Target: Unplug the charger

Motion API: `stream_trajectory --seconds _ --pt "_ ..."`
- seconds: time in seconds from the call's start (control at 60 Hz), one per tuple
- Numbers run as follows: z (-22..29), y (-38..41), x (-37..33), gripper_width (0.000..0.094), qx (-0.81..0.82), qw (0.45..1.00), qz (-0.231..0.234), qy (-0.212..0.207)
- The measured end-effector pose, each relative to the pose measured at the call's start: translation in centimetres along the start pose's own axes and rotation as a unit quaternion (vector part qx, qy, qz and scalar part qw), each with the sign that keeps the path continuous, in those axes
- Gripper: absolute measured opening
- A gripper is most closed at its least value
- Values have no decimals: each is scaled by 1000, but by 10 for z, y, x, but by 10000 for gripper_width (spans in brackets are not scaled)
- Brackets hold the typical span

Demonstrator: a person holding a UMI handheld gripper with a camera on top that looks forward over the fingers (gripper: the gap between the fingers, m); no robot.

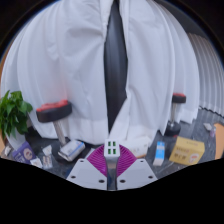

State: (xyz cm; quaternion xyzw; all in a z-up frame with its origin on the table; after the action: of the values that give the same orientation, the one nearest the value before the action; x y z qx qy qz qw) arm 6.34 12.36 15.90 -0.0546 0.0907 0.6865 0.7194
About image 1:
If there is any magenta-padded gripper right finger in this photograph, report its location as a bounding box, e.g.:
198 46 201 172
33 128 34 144
112 144 159 192

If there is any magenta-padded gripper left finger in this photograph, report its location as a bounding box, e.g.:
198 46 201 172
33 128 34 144
65 144 113 192

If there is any yellow cardboard box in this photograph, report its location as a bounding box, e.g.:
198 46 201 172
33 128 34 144
168 135 206 167

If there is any small white packet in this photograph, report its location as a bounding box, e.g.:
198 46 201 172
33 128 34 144
29 157 44 169
41 144 53 156

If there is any flat blue and white box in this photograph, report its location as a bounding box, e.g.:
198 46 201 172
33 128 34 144
57 138 86 163

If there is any white charger block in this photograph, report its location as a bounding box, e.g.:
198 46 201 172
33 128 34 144
103 138 121 160

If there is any small clear packet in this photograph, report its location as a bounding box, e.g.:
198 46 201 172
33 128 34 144
42 155 54 170

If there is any purple box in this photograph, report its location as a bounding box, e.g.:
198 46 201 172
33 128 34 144
11 141 37 165

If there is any small blue and white carton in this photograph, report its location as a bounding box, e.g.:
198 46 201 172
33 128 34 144
152 140 166 167

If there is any pleated white curtain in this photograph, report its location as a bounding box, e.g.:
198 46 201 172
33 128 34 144
186 31 224 118

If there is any black and red bar stool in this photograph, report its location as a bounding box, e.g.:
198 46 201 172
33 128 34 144
164 92 188 137
35 98 74 155

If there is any green potted plant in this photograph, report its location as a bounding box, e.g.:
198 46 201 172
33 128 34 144
0 89 34 150

